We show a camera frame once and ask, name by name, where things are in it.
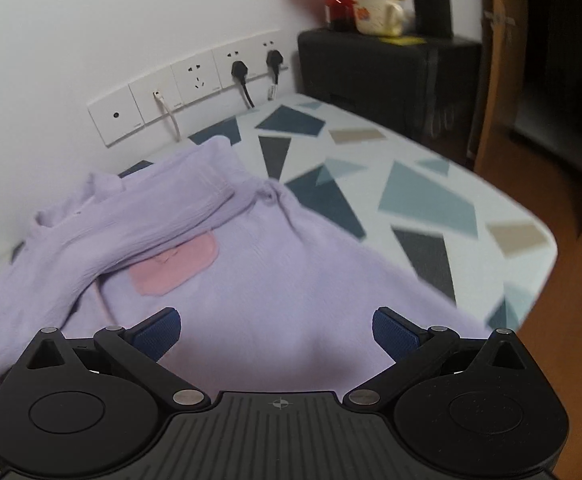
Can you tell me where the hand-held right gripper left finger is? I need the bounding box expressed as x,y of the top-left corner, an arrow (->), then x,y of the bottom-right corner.
21,307 -> 211,412

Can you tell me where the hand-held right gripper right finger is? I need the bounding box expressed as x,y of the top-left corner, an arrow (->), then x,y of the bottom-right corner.
343,307 -> 533,412

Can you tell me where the lavender sweatshirt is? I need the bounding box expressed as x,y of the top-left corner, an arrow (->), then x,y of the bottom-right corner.
0,135 -> 492,411

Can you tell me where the geometric patterned tablecloth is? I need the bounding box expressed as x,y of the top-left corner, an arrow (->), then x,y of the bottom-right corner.
0,92 -> 559,341

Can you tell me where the white power socket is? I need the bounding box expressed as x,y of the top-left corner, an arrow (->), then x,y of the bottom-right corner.
248,30 -> 287,81
212,42 -> 257,92
171,56 -> 220,108

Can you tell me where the black storage box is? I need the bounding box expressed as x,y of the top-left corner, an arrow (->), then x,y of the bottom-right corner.
297,29 -> 483,166

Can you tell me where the black power plug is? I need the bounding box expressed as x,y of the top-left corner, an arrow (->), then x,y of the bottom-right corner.
230,60 -> 257,109
266,49 -> 287,103

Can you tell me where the cream printed mug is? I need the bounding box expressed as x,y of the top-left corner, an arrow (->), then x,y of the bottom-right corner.
349,0 -> 406,37

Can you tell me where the beige network cable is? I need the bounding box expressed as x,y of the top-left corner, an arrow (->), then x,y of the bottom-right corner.
152,90 -> 183,144

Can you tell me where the white network wall plate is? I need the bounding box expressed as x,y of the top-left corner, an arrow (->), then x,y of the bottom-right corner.
129,72 -> 188,126

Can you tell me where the wooden door frame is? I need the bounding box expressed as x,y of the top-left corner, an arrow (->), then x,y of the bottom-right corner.
472,0 -> 533,177

